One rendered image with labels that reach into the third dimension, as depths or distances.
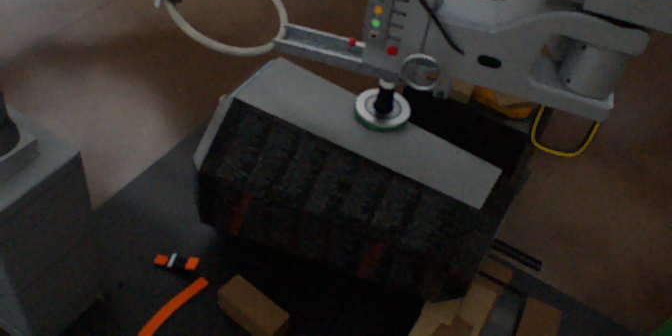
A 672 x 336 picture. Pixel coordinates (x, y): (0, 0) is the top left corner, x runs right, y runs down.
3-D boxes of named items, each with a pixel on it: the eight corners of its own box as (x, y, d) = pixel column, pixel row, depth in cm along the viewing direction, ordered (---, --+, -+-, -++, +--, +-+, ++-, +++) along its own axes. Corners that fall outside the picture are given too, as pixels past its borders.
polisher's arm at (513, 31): (594, 112, 246) (653, -1, 212) (592, 152, 230) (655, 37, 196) (404, 55, 257) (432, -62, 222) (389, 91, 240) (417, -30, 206)
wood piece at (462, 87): (457, 70, 297) (461, 61, 293) (479, 78, 295) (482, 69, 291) (444, 96, 283) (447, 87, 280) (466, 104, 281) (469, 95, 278)
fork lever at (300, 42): (457, 72, 253) (460, 61, 250) (448, 102, 240) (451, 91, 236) (286, 28, 265) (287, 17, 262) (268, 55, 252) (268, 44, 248)
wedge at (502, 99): (534, 92, 293) (537, 83, 289) (542, 107, 286) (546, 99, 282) (491, 92, 289) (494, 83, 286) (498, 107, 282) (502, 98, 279)
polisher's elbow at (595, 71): (550, 63, 232) (570, 16, 219) (600, 64, 236) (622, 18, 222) (570, 99, 219) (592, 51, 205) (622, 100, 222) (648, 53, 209)
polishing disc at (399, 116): (419, 108, 267) (419, 105, 266) (390, 135, 253) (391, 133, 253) (374, 84, 274) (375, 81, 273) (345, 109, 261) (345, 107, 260)
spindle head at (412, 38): (467, 64, 251) (501, -43, 220) (456, 99, 236) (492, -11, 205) (375, 37, 256) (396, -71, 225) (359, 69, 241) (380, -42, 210)
